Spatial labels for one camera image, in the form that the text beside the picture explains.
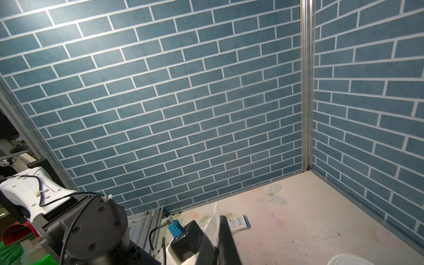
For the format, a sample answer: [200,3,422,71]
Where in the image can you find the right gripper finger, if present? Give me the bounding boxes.
[196,215,242,265]

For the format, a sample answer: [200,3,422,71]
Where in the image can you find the clear plastic carrier bag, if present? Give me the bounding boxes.
[162,204,220,265]

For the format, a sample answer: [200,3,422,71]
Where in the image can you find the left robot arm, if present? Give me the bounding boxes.
[1,167,159,265]

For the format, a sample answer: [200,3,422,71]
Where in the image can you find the blue white pen box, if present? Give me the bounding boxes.
[227,215,251,234]

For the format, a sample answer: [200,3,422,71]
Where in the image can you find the back red cup white lid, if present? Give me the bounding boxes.
[327,254,374,265]

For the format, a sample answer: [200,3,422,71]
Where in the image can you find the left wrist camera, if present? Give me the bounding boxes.
[163,220,204,265]

